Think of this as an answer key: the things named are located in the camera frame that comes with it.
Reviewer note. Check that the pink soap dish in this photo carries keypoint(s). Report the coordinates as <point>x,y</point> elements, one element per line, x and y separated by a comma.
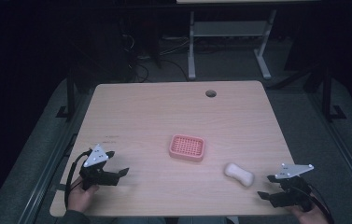
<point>186,147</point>

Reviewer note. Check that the person's right hand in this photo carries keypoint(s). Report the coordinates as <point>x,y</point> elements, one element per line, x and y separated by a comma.
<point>312,216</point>

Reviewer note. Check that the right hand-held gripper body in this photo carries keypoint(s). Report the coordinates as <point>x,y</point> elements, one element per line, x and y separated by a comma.
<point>292,170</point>

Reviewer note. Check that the white desk with metal frame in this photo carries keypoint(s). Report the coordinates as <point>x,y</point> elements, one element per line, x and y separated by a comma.
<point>226,28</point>

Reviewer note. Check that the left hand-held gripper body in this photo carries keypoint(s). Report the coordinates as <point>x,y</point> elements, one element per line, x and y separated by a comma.
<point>95,157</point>

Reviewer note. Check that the person's left hand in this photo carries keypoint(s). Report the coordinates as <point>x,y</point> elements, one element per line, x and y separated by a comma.
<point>80,199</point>

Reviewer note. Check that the black metal stand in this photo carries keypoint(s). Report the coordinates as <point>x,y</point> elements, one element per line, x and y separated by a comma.
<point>70,93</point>
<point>327,93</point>

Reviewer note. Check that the grey metal rail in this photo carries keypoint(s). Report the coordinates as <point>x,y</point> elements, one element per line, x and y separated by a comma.
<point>44,181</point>
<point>346,153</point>

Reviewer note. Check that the white soap bar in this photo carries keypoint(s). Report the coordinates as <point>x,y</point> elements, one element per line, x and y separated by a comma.
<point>239,174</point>

